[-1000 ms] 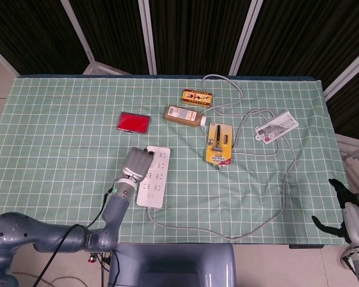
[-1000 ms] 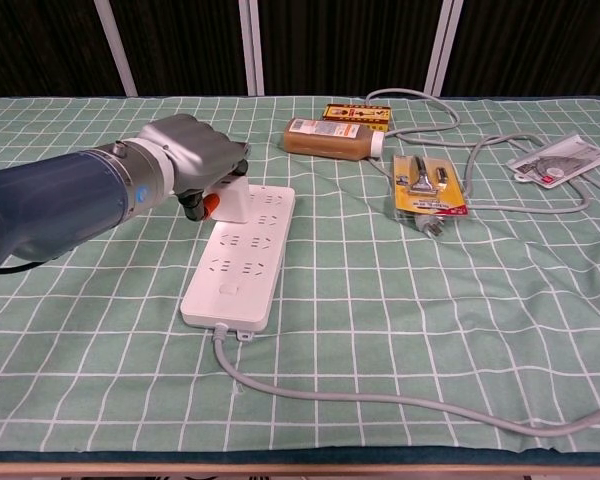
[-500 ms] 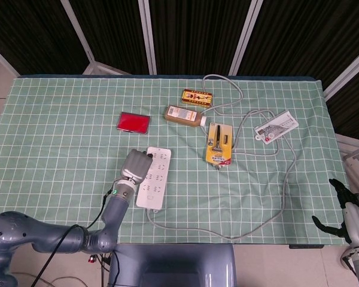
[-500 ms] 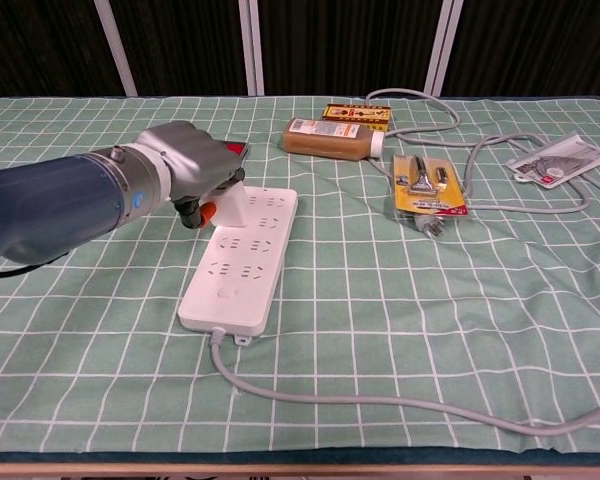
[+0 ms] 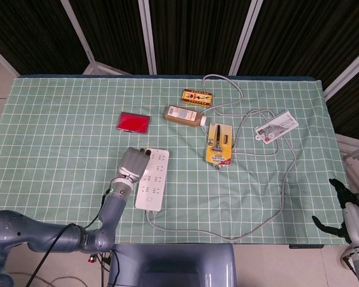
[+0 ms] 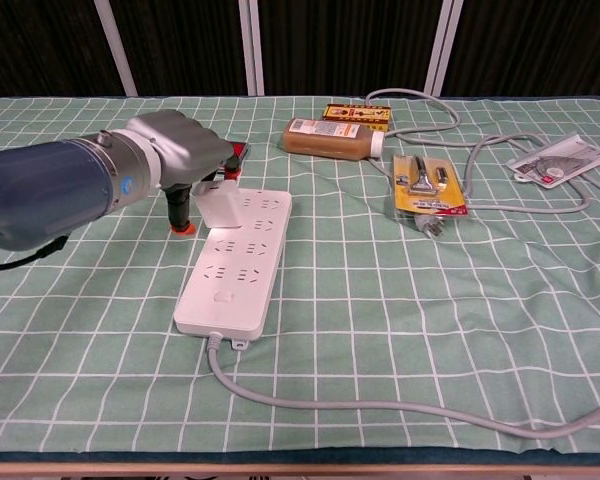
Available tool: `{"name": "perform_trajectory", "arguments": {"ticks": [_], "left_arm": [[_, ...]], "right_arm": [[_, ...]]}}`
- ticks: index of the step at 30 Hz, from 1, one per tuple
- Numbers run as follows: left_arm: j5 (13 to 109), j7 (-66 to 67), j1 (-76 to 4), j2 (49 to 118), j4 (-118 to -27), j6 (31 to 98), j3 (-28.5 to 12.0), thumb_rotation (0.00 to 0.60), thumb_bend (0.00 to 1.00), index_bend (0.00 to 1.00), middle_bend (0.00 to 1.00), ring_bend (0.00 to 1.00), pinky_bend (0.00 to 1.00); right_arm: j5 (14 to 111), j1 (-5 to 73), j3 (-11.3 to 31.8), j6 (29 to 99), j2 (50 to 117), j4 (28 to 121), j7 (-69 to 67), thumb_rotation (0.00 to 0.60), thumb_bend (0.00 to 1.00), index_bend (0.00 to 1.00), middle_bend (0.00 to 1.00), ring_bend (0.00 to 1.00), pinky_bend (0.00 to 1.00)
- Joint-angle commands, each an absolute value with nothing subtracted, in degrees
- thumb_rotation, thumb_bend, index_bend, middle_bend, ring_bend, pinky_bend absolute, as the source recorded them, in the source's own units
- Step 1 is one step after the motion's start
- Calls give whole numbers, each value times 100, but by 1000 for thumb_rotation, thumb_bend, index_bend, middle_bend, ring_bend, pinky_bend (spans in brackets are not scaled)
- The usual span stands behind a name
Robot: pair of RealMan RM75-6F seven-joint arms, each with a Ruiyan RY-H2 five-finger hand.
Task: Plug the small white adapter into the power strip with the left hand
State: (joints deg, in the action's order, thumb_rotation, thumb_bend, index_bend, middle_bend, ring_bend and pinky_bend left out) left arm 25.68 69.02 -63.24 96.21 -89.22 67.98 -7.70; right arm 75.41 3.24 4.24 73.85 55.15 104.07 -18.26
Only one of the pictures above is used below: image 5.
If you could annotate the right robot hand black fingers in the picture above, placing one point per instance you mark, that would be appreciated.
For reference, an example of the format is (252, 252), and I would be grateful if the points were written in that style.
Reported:
(357, 222)

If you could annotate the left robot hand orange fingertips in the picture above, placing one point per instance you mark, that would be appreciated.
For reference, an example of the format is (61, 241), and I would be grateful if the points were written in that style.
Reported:
(131, 164)

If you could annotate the white power strip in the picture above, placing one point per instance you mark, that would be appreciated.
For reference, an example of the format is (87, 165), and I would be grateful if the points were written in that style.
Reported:
(154, 185)

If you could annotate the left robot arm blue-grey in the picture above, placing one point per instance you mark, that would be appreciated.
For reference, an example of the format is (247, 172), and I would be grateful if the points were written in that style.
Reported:
(24, 233)

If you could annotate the red flat case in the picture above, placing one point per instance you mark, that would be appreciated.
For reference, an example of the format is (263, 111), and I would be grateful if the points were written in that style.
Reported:
(133, 122)

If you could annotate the brown liquid plastic bottle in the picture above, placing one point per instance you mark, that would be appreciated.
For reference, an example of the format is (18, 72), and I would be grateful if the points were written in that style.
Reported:
(182, 116)

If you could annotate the green checked tablecloth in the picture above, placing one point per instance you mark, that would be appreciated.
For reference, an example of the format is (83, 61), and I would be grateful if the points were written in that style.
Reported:
(63, 119)

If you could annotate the razor in yellow blister pack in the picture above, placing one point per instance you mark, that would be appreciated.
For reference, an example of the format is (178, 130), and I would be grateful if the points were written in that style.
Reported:
(218, 152)

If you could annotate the yellow red small box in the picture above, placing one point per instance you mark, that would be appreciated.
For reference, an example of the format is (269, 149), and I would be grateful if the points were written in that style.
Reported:
(197, 98)

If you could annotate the blue-grey robot torso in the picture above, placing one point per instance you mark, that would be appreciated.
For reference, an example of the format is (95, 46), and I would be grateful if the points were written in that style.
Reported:
(172, 266)

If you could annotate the black folding screen panel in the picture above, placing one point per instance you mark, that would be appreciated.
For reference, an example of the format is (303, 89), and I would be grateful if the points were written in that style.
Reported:
(197, 33)
(353, 104)
(113, 30)
(27, 30)
(302, 36)

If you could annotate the ruler set in clear package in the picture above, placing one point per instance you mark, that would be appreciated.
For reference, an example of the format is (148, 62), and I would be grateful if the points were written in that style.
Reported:
(275, 127)

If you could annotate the white metal frame stand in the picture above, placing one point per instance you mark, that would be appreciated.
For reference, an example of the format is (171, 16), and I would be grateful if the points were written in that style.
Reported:
(351, 149)

